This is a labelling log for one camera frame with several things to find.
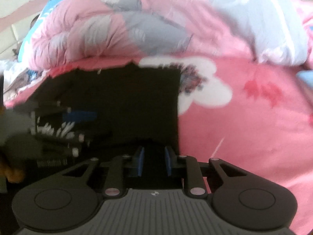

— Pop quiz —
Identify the pink grey floral quilt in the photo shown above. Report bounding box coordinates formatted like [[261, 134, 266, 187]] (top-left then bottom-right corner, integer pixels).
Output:
[[20, 0, 313, 70]]

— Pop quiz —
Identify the person's left hand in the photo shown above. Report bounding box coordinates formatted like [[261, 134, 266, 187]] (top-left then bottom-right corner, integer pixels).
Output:
[[0, 153, 26, 183]]

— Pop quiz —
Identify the black garment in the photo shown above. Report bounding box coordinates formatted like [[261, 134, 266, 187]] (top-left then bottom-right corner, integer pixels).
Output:
[[32, 62, 181, 189]]

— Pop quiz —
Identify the folded blue white blanket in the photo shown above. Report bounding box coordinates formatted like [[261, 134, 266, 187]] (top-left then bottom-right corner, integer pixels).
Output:
[[296, 70, 313, 89]]

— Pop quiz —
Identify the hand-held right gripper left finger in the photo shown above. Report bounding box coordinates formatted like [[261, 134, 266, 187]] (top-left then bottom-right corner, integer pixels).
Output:
[[62, 146, 146, 197]]

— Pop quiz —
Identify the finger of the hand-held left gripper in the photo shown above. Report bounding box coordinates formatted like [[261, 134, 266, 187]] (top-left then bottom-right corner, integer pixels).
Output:
[[31, 101, 98, 128], [37, 130, 86, 158]]

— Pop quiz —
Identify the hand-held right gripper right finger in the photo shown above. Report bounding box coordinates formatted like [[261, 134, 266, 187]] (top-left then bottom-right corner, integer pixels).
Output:
[[164, 146, 247, 197]]

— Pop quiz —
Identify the pink white headboard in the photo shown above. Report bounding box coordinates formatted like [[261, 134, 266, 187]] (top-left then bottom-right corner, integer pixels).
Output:
[[0, 0, 53, 61]]

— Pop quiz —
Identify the pink floral bed blanket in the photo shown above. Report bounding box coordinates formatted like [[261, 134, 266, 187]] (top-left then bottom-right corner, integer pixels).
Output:
[[5, 56, 313, 235]]

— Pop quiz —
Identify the white patterned cloth heap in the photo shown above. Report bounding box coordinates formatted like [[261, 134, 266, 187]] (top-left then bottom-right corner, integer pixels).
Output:
[[0, 61, 49, 99]]

